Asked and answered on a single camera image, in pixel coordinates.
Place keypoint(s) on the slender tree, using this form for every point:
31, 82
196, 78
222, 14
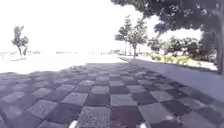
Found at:
136, 35
125, 33

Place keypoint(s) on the chequered grey paving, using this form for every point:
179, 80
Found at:
100, 96

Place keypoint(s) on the robot's own part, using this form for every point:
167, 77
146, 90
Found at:
72, 125
143, 125

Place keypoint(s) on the row of green bushes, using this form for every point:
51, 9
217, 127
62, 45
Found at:
180, 50

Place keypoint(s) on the small lone tree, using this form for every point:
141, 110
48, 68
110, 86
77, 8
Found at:
19, 41

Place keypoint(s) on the large dark tree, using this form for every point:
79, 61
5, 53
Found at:
200, 16

